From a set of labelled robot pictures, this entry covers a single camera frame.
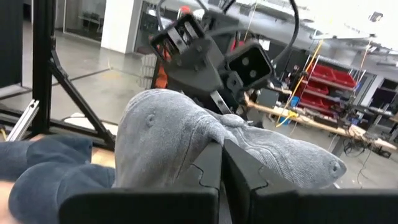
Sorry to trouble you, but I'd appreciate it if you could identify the grey denim cap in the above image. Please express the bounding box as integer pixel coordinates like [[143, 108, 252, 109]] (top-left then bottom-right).
[[113, 88, 348, 190]]

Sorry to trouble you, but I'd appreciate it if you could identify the black looped gripper cable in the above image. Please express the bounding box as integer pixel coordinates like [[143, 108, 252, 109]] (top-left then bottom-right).
[[270, 0, 300, 66]]

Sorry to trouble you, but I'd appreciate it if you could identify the silver aluminium extrusion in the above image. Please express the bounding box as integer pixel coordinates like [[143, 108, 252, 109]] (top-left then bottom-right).
[[6, 99, 40, 142]]

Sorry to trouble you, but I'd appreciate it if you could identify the shelf with red bins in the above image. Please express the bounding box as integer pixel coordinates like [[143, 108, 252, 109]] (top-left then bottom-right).
[[298, 62, 358, 111]]

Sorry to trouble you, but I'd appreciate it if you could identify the long wooden workbench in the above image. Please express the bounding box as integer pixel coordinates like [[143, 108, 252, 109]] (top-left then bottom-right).
[[245, 93, 398, 153]]

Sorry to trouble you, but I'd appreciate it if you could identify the black aluminium table frame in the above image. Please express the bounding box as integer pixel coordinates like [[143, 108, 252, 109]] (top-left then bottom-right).
[[0, 0, 118, 152]]

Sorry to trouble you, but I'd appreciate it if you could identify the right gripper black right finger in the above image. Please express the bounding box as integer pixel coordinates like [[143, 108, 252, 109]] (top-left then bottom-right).
[[223, 139, 398, 224]]

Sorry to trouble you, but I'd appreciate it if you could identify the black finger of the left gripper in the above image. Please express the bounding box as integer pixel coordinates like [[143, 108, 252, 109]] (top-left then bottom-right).
[[164, 39, 233, 114], [223, 71, 246, 114]]

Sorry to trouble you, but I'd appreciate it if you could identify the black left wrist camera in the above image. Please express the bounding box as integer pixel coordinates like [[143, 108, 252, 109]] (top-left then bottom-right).
[[225, 42, 275, 91]]

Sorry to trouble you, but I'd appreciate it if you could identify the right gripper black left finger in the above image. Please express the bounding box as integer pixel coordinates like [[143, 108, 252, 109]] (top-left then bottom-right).
[[58, 142, 223, 224]]

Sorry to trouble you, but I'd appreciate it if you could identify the yellow cable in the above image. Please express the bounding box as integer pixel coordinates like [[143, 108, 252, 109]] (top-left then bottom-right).
[[275, 40, 324, 128]]

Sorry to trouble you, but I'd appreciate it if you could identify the dark blue denim cap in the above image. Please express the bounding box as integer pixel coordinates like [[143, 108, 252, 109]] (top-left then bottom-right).
[[0, 134, 94, 183], [7, 161, 116, 224]]

